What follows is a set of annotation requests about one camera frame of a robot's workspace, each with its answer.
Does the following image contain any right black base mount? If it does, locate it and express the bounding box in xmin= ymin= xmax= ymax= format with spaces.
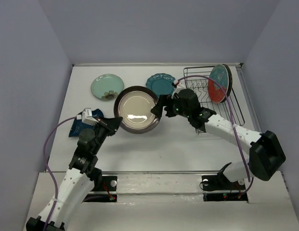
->
xmin=199 ymin=163 xmax=248 ymax=202

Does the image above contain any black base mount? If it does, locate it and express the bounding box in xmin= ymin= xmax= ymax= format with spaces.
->
xmin=199 ymin=163 xmax=248 ymax=202
xmin=83 ymin=175 xmax=117 ymax=203

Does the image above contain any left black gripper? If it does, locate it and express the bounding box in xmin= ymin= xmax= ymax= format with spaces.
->
xmin=91 ymin=115 xmax=122 ymax=154

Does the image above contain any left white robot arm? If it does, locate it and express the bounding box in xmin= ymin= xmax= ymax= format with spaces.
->
xmin=26 ymin=116 xmax=122 ymax=231

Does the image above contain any navy blue leaf-shaped dish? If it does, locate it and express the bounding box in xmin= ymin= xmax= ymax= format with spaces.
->
xmin=68 ymin=109 xmax=104 ymax=138

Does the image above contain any black wire dish rack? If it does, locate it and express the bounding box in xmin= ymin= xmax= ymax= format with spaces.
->
xmin=183 ymin=66 xmax=245 ymax=126

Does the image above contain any red and teal floral plate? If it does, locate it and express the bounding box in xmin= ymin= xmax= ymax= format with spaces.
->
xmin=208 ymin=64 xmax=229 ymax=103

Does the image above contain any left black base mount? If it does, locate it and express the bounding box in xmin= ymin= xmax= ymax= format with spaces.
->
xmin=83 ymin=175 xmax=117 ymax=203

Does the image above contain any cream plate with metallic rim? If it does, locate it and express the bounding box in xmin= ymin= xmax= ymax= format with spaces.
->
xmin=113 ymin=86 xmax=160 ymax=134

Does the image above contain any light green round plate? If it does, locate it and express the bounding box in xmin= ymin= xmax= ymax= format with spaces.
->
xmin=91 ymin=74 xmax=124 ymax=101

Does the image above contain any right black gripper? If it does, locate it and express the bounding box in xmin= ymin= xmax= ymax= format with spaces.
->
xmin=150 ymin=94 xmax=191 ymax=118

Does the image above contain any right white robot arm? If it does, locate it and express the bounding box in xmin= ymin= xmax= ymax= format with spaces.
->
xmin=151 ymin=89 xmax=286 ymax=189

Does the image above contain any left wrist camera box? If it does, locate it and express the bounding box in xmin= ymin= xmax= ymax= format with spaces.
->
xmin=81 ymin=108 xmax=98 ymax=126

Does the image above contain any dark teal speckled plate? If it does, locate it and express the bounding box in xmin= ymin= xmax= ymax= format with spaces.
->
xmin=222 ymin=64 xmax=233 ymax=97

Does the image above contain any teal scalloped edge plate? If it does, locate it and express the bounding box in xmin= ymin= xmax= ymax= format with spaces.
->
xmin=145 ymin=73 xmax=175 ymax=97

